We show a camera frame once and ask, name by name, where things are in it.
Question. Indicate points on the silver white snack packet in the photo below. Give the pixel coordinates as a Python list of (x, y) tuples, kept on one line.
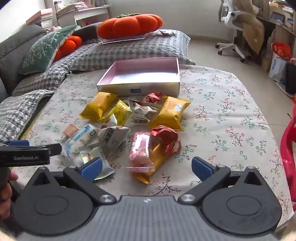
[(105, 166)]

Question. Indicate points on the pink snack packet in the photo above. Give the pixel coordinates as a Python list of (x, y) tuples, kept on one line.
[(141, 148)]

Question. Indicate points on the pink cardboard box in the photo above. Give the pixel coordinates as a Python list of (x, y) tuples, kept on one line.
[(138, 74)]

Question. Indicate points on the red foil snack packet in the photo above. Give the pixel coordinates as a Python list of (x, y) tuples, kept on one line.
[(165, 138)]

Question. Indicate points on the white side table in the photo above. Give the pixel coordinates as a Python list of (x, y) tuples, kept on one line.
[(85, 16)]

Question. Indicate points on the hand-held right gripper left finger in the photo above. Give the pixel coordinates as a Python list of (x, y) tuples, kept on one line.
[(92, 167)]

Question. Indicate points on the white office chair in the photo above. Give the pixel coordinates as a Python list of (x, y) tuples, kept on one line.
[(231, 25)]

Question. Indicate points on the white grey snack packet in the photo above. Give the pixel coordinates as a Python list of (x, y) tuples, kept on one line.
[(112, 138)]

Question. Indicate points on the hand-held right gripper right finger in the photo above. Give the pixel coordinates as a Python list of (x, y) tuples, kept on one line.
[(201, 167)]

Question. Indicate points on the floral tablecloth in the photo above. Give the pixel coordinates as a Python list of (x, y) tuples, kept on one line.
[(231, 115)]

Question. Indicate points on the beige coat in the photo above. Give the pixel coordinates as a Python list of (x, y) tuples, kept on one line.
[(252, 25)]

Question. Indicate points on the small red snack packet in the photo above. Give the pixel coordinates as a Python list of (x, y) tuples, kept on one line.
[(152, 97)]

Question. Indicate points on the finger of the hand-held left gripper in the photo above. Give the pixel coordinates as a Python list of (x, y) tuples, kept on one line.
[(55, 149), (18, 143)]

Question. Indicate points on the grey nut snack packet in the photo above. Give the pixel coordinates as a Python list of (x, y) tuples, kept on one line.
[(142, 112)]

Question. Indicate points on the small yellow orange-label packet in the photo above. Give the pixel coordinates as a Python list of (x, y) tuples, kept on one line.
[(120, 112)]

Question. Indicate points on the white paper bag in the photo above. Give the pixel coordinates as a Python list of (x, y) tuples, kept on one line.
[(277, 67)]

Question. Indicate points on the small orange pumpkin cushion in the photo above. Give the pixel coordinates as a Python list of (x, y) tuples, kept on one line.
[(68, 45)]

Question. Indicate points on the stack of books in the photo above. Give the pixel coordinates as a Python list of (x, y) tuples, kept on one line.
[(40, 18)]

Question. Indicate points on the orange wafer packet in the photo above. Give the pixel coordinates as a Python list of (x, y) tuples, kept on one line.
[(70, 130)]

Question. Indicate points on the red gift bag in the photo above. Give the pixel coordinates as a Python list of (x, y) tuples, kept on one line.
[(281, 49)]

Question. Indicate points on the gold snack packet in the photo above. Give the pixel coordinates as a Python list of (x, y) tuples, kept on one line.
[(150, 166)]

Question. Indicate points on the tablet screen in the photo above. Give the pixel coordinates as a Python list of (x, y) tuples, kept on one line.
[(277, 17)]

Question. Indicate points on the red plastic stool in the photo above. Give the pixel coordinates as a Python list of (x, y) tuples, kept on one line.
[(289, 148)]

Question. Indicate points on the person's left hand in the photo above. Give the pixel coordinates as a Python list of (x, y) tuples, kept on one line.
[(7, 194)]

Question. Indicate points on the green patterned pillow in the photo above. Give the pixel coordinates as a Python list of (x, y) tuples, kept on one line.
[(42, 48)]

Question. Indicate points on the black flat case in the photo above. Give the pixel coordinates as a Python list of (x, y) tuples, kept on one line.
[(291, 77)]

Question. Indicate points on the wooden desk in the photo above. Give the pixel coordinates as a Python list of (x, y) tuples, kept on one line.
[(279, 30)]

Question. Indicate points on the grey checked pillow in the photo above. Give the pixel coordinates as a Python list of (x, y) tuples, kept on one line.
[(97, 53)]

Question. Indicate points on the large orange pumpkin cushion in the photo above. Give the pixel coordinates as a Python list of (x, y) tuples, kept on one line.
[(129, 25)]

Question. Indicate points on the large yellow snack packet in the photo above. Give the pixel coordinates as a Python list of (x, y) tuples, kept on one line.
[(98, 105), (171, 113)]

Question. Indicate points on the grey sofa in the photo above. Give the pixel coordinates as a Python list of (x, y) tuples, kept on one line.
[(16, 44)]

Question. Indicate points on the silver foil packet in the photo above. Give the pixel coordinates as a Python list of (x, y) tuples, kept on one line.
[(167, 32)]

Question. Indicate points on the blue white snack packet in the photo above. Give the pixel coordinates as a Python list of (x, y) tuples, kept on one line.
[(78, 139)]

